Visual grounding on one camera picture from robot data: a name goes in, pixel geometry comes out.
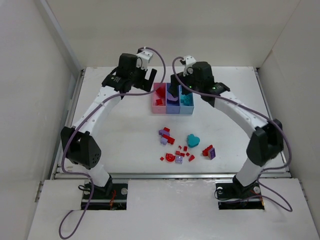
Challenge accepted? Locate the red curved lego slab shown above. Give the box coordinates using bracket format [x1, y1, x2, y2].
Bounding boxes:
[155, 85, 166, 99]

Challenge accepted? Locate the teal heart lego piece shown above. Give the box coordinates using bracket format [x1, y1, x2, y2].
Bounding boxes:
[186, 134, 200, 148]

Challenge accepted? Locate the purple square lego brick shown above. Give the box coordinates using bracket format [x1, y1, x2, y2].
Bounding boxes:
[207, 147, 216, 160]

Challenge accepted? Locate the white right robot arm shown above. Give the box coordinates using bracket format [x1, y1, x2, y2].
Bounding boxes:
[169, 56, 284, 194]

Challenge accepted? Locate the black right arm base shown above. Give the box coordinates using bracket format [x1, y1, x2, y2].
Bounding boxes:
[214, 176, 265, 210]

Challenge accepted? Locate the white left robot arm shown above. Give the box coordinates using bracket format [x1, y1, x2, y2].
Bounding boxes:
[60, 49, 157, 193]

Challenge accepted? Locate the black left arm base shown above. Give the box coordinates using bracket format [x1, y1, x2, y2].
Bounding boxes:
[78, 182, 128, 211]

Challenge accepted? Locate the three-compartment colour sorting tray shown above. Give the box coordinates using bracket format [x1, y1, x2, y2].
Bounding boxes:
[151, 82, 195, 115]

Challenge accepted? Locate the red lego in pink bin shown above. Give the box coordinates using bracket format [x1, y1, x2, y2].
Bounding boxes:
[156, 99, 163, 106]

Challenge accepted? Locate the red lego brick lower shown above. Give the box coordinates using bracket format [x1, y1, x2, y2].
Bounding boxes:
[162, 134, 175, 145]

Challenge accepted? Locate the light purple lego piece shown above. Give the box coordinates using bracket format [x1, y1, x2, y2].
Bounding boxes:
[160, 137, 168, 145]

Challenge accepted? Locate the red round horseshoe lego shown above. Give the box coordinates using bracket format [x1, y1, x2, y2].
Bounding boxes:
[165, 153, 176, 163]

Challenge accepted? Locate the red wedge lego piece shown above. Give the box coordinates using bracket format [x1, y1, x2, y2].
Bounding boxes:
[188, 155, 195, 162]

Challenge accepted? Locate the lilac square lego plate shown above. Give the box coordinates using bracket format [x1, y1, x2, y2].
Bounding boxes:
[175, 156, 184, 164]

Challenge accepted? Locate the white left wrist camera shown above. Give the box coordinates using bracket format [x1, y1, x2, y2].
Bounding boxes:
[136, 48, 153, 71]

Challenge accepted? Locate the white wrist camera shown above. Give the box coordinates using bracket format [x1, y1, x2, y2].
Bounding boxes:
[180, 55, 197, 77]
[136, 48, 153, 71]

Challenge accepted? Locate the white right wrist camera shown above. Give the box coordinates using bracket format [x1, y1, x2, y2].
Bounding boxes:
[180, 55, 197, 77]

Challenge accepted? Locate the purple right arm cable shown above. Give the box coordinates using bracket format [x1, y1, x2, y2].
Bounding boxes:
[172, 56, 293, 213]

